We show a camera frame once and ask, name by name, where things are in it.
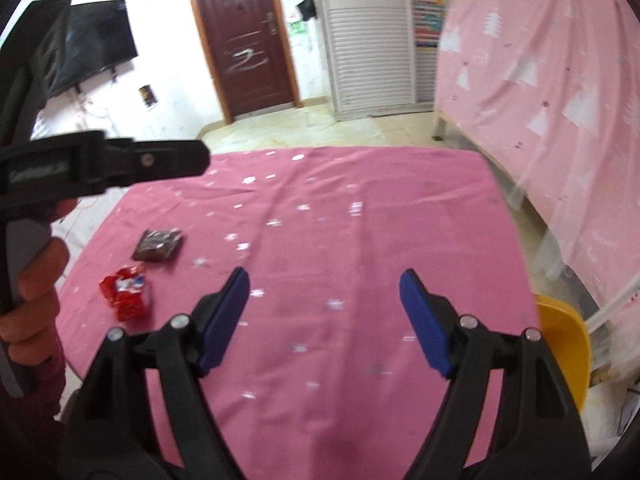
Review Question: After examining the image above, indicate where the red snack wrapper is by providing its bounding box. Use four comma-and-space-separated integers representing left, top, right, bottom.
99, 266, 152, 322

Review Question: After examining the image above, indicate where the colourful grid wall poster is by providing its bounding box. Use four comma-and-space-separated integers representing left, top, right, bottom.
410, 0, 446, 51

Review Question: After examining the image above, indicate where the white metal rack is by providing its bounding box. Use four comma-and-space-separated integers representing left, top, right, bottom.
585, 272, 640, 331

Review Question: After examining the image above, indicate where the white slatted wardrobe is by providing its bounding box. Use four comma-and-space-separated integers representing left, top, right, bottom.
307, 0, 451, 121

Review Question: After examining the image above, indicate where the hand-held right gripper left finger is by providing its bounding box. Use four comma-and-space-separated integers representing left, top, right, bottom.
59, 266, 251, 480

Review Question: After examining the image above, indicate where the yellow plastic chair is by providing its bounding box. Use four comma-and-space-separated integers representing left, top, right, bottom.
532, 294, 592, 413

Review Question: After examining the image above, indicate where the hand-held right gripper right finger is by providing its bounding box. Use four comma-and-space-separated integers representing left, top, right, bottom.
398, 268, 593, 480

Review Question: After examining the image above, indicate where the black wall television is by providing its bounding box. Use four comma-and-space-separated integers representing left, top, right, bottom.
47, 0, 139, 98

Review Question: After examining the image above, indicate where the dark brown door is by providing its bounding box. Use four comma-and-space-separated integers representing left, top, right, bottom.
182, 0, 301, 123

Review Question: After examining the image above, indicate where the pink star tablecloth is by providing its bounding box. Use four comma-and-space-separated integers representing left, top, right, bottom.
55, 146, 541, 480

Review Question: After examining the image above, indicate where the dark silver snack packet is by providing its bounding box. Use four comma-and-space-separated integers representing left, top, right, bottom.
132, 228, 183, 263

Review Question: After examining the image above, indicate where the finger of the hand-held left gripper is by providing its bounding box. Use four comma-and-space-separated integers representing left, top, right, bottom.
102, 137, 211, 188

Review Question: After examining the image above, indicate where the pink tree print curtain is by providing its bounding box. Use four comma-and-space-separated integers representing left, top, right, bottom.
434, 0, 640, 341

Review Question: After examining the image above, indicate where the person's left hand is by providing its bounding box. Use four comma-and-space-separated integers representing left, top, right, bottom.
0, 197, 79, 366

